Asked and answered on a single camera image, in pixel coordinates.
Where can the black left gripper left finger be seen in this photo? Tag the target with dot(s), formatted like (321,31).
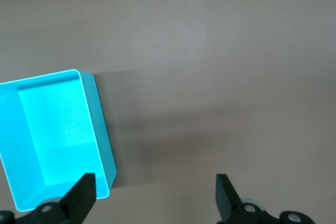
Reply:
(81,197)

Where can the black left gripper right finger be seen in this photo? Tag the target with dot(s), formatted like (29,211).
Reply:
(227,200)

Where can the cyan plastic storage box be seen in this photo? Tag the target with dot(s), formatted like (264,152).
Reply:
(57,119)

